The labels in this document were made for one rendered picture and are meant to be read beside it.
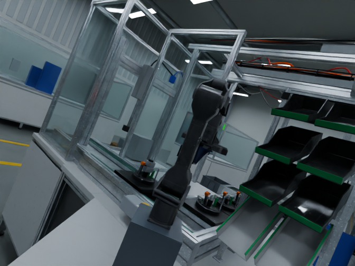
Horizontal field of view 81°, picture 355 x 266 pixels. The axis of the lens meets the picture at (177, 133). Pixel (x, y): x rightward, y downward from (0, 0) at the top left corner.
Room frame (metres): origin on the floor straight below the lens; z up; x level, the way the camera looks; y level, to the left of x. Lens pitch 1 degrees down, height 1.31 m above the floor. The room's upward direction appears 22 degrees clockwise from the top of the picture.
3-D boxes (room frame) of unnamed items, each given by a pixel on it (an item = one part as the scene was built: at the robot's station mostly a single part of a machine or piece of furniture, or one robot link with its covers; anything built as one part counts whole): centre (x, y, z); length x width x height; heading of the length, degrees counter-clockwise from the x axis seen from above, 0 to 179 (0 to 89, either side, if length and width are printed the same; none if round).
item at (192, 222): (1.19, 0.03, 0.91); 0.84 x 0.28 x 0.10; 53
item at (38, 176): (2.00, 0.38, 0.43); 1.39 x 0.63 x 0.86; 143
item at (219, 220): (1.15, -0.31, 1.01); 0.24 x 0.24 x 0.13; 53
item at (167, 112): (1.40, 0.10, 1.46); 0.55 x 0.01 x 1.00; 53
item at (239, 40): (1.23, -0.13, 1.46); 0.03 x 0.03 x 1.00; 53
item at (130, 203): (0.87, 0.01, 0.93); 0.21 x 0.07 x 0.06; 53
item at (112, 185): (1.04, 0.12, 0.91); 0.89 x 0.06 x 0.11; 53
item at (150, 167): (1.21, 0.07, 1.06); 0.08 x 0.04 x 0.07; 143
